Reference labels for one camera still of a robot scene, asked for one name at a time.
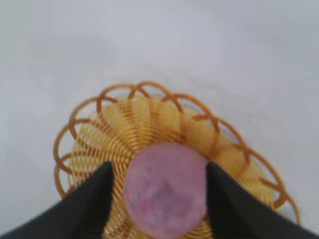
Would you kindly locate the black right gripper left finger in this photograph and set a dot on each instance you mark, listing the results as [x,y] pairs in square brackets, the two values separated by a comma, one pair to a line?
[79,211]

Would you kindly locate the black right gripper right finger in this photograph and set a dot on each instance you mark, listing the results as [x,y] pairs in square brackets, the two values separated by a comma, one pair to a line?
[239,214]

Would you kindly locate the pink rounded stone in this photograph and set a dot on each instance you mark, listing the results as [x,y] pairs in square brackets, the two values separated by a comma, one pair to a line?
[167,186]

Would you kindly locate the yellow woven wicker basket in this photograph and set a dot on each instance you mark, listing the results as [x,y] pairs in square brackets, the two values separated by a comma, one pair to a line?
[154,117]

